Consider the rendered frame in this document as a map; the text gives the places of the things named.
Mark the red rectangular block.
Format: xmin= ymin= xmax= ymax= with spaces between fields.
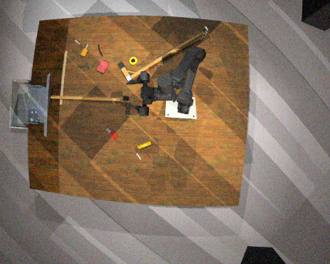
xmin=96 ymin=60 xmax=110 ymax=74

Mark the yellow ring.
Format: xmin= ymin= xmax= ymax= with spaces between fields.
xmin=129 ymin=57 xmax=138 ymax=65

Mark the long scraper with wooden handle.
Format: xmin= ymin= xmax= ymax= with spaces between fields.
xmin=48 ymin=87 xmax=132 ymax=107

